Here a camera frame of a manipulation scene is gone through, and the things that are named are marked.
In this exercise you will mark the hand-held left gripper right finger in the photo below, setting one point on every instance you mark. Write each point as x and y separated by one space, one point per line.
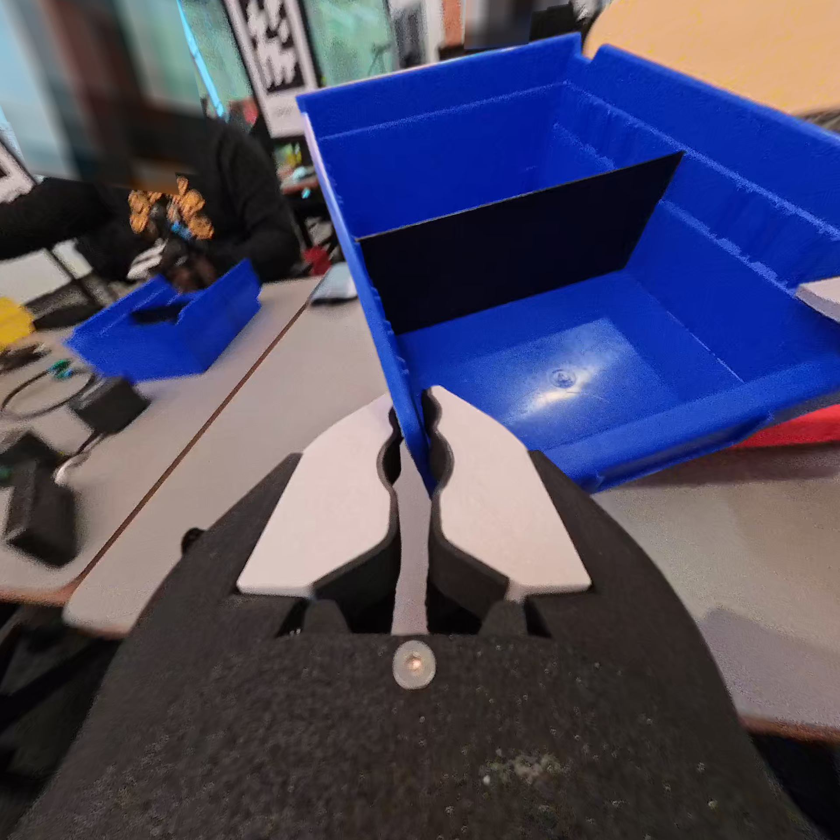
505 518

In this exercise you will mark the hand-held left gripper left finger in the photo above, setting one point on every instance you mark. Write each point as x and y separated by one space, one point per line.
315 512

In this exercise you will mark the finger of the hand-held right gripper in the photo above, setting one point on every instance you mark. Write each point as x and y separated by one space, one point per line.
825 298

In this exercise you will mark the red plastic bin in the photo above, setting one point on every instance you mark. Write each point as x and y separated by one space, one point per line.
800 433

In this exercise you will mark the large blue plastic bin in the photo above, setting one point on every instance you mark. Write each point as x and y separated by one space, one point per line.
689 315

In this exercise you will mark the grey desk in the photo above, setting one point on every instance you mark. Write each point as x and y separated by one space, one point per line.
164 426
722 558

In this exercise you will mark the small blue plastic bin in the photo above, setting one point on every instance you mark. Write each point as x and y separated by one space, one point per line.
170 341

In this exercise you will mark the white flat device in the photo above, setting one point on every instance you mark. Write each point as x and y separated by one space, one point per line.
334 289

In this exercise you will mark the black power adapter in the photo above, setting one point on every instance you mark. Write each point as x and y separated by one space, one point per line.
111 403

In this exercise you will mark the black bin divider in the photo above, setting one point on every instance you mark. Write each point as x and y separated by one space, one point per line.
512 249

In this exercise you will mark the black box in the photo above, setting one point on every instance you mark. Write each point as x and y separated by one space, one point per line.
43 518

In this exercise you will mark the tan wooden chair back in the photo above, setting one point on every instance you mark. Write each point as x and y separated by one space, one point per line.
709 46

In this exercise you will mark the yellow object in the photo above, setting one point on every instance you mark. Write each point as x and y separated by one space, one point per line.
13 321

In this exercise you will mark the black and white tag poster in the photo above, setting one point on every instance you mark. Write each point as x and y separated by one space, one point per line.
275 59

